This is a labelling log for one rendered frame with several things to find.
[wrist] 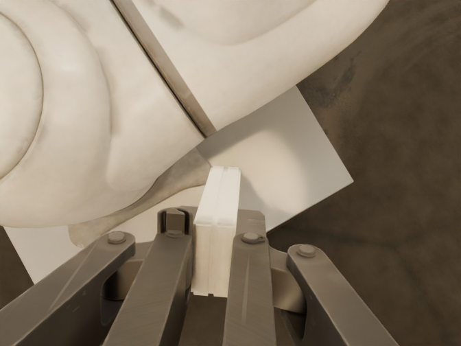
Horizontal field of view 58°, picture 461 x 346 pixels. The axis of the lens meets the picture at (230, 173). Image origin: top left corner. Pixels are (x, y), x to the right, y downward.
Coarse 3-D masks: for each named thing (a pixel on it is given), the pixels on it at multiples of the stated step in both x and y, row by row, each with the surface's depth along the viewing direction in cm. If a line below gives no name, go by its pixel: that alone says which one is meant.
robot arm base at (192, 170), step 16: (192, 160) 47; (160, 176) 44; (176, 176) 46; (192, 176) 47; (208, 176) 47; (160, 192) 46; (176, 192) 47; (128, 208) 44; (144, 208) 47; (80, 224) 47; (96, 224) 47; (112, 224) 47; (80, 240) 47
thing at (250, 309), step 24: (240, 240) 14; (264, 240) 14; (240, 264) 12; (264, 264) 13; (240, 288) 11; (264, 288) 11; (240, 312) 10; (264, 312) 10; (240, 336) 9; (264, 336) 10
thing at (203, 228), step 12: (216, 168) 21; (216, 180) 19; (204, 192) 18; (216, 192) 17; (204, 204) 16; (216, 204) 16; (204, 216) 15; (204, 228) 15; (204, 240) 15; (204, 252) 15; (204, 264) 15; (204, 276) 15; (192, 288) 15; (204, 288) 15
